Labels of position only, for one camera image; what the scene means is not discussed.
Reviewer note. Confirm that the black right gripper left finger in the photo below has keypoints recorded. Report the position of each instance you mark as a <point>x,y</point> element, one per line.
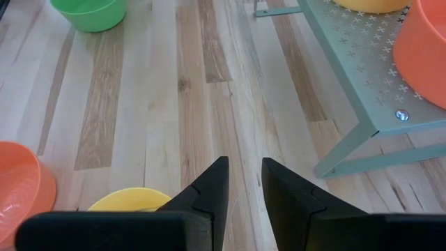
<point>205,212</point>

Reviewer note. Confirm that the orange plastic mini bowl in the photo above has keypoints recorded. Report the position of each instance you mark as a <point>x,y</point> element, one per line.
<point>24,188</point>
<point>425,52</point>

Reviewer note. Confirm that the yellow plastic mini bowl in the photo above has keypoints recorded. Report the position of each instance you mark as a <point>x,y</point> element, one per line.
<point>129,200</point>
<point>373,5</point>

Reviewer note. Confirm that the green plastic mini bowl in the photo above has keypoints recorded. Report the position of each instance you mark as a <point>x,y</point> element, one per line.
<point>90,15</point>

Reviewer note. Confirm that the pale green perforated metal shelf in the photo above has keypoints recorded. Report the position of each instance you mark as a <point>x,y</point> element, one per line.
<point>362,69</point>

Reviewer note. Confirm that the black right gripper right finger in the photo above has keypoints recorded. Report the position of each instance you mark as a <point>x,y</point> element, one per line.
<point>292,216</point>

